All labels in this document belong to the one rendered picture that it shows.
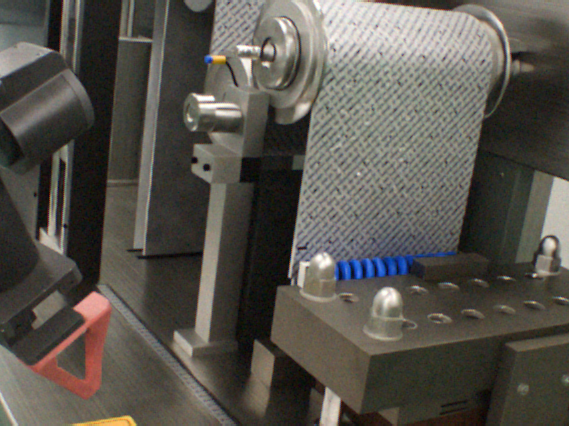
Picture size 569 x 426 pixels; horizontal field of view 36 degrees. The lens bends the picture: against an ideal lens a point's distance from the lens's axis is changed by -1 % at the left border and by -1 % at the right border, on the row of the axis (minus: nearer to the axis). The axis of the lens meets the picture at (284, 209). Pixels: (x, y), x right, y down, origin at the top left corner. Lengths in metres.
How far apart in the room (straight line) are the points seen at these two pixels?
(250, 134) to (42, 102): 0.42
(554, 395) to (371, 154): 0.31
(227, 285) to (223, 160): 0.15
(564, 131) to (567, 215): 3.07
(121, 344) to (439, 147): 0.43
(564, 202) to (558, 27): 3.08
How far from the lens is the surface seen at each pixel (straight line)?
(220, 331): 1.04
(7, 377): 0.96
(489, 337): 0.88
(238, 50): 0.94
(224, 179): 0.96
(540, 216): 1.39
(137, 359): 1.01
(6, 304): 0.59
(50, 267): 0.60
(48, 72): 0.58
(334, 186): 0.95
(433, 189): 1.03
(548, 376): 0.94
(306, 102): 0.91
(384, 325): 0.81
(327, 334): 0.83
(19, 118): 0.57
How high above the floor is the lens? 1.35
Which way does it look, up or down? 16 degrees down
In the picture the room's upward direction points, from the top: 8 degrees clockwise
